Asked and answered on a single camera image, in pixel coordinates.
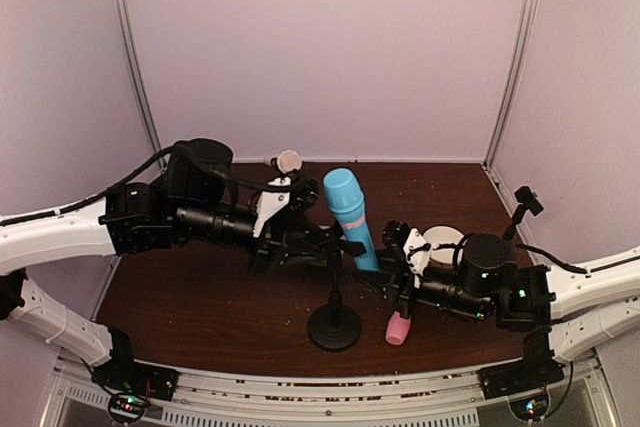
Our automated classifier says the cream toy microphone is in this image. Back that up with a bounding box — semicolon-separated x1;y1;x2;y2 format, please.
264;149;303;175

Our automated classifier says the left aluminium frame post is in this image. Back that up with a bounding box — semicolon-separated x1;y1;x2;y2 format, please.
113;0;162;153

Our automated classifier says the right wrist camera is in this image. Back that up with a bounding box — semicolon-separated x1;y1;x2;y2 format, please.
382;220;432;276

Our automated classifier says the pink toy microphone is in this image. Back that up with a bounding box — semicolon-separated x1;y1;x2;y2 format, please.
385;312;411;346

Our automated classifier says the front aluminium rail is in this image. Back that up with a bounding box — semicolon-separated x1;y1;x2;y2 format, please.
49;364;611;427

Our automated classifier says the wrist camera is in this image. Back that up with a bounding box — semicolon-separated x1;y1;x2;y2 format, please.
382;220;432;276
252;178;319;238

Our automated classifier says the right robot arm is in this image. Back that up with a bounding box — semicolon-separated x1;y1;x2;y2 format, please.
354;226;639;364

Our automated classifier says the black microphone stand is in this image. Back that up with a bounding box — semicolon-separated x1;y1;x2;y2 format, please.
502;186;544;241
276;172;300;188
307;221;366;352

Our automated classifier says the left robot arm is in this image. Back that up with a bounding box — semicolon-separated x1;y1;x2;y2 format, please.
1;139;343;368

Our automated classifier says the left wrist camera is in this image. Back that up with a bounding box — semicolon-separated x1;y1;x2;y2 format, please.
252;178;319;238

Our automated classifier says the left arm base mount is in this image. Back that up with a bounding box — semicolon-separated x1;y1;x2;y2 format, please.
85;328;179;426

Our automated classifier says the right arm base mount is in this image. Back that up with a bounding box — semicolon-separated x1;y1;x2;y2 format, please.
478;328;565;400

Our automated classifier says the aluminium frame post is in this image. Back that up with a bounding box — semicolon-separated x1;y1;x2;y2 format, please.
483;0;539;171
113;0;162;153

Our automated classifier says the right aluminium frame post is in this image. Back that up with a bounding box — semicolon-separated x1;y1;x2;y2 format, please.
483;0;539;171

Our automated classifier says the white ceramic bowl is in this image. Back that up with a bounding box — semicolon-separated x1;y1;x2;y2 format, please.
423;226;463;265

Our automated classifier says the blue toy microphone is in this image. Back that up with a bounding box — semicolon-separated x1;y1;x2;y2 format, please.
323;168;379;272

